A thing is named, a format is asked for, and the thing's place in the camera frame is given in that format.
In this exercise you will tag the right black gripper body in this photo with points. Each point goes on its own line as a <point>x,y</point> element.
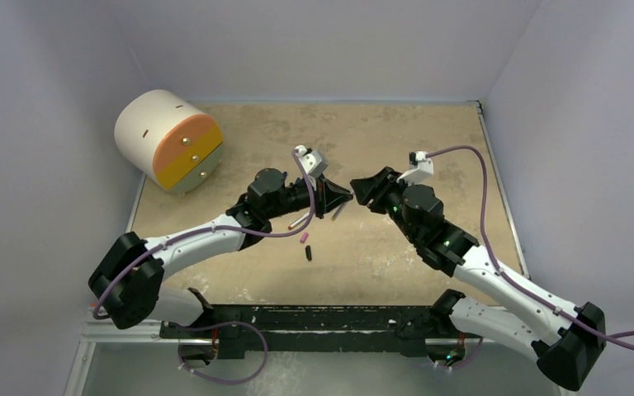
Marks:
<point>380,188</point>

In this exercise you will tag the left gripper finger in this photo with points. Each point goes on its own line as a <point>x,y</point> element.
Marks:
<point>333,202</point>
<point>333,189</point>

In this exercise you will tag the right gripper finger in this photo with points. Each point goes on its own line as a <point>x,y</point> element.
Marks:
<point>365,197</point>
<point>369,184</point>

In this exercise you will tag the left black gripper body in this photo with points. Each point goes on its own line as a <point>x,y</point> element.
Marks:
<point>319,200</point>

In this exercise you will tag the pen with orange tip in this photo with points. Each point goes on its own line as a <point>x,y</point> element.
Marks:
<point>338,211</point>

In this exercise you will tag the pen with red tip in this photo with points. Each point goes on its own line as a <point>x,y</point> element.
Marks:
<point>296,223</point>

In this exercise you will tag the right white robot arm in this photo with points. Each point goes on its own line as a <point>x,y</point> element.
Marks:
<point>554,333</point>

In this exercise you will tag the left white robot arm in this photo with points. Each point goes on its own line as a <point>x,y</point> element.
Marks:
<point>128,280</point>

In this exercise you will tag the round white drawer cabinet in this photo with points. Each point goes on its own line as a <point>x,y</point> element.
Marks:
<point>171,141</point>

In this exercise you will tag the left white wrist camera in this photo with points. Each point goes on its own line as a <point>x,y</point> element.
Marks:
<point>312,161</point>

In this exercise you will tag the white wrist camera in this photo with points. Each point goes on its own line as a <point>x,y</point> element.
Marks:
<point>312,161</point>
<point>420,168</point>

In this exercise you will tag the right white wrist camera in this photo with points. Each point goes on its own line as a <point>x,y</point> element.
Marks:
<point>420,168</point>

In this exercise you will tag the aluminium table edge rail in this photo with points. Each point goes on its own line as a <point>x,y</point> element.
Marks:
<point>518,247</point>

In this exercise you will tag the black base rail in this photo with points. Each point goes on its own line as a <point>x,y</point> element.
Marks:
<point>229,331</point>

